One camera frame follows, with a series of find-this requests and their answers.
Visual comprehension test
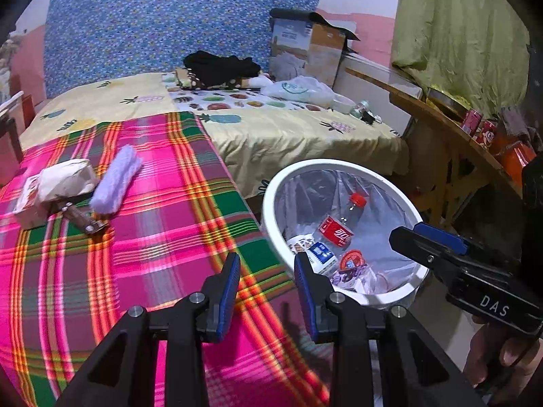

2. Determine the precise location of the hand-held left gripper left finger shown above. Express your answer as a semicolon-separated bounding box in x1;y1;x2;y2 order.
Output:
55;252;242;407

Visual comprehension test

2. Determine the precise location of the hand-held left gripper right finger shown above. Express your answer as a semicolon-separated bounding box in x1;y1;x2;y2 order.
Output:
294;252;488;407

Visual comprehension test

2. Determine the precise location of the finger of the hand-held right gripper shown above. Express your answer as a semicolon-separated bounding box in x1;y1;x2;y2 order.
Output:
389;226;460;295
413;221;469;256

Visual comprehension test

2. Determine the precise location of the small white carton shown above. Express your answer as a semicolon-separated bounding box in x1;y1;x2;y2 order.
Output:
307;241;340;276

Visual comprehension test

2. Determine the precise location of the red and white wrapper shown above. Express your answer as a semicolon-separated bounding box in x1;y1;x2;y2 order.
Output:
337;249;366;274

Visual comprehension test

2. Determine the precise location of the clear plastic wrapper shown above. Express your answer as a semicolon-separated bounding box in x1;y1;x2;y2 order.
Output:
331;265;408;296

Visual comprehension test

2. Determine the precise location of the white round trash bin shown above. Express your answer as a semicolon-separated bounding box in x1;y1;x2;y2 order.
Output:
262;159;431;309

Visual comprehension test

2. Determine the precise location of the person's right hand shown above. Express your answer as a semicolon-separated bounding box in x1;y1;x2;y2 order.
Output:
462;314;543;395

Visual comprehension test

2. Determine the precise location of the plastic bottle with red label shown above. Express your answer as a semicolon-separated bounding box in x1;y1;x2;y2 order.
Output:
314;192;368;251

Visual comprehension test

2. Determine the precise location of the pink plaid blanket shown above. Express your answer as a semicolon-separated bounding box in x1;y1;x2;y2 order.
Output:
0;111;336;407

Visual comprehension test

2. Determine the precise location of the clear plastic bin liner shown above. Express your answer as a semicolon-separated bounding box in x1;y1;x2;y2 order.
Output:
276;170;420;295

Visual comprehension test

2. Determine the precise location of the wooden table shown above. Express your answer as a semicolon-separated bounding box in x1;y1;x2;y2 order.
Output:
345;66;524;230

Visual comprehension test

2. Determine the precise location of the orange packet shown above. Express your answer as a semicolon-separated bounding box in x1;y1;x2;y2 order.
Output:
494;133;537;179

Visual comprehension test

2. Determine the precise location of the red can with face print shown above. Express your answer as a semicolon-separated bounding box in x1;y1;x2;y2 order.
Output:
477;119;498;149

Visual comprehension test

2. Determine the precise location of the plain red can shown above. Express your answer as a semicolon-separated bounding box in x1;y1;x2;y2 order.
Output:
462;109;482;136

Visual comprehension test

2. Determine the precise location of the round metal tin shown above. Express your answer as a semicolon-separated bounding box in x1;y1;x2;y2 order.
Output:
426;87;471;117

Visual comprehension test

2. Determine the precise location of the purple fuzzy cloth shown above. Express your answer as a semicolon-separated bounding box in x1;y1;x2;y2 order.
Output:
90;144;143;215

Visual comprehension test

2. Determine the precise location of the yellow pineapple print bedsheet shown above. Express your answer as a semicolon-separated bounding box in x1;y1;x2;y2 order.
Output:
19;72;410;204

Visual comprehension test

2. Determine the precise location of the white fruit print cloth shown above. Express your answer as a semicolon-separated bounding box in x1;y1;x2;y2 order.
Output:
161;70;353;113

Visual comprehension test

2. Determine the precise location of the crumpled beige paper bag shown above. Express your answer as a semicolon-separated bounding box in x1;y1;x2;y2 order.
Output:
36;159;98;204

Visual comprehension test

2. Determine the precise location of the white plastic bag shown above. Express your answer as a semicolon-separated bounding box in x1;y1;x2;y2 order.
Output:
263;75;355;111

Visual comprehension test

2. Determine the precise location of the green curtain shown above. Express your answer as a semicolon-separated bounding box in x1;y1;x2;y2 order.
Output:
390;0;531;115

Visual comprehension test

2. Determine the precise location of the brown polka dot cloth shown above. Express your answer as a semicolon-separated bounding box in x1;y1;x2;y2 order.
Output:
176;68;272;91

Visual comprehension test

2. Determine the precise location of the small white printed box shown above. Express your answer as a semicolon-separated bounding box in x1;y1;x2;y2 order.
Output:
15;176;56;230

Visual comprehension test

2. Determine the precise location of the cardboard box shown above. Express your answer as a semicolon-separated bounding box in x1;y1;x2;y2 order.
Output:
269;15;351;92

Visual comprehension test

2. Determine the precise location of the black clothing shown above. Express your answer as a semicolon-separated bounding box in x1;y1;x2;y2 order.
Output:
183;50;261;85

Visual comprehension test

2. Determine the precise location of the brown wooden furniture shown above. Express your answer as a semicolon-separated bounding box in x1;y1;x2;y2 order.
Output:
0;91;35;187

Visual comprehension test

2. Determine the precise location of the black plastic sheet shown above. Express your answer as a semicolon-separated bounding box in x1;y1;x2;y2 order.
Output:
270;7;361;42

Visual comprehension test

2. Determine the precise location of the blue floral mattress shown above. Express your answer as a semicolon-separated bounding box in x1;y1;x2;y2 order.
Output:
43;0;321;98

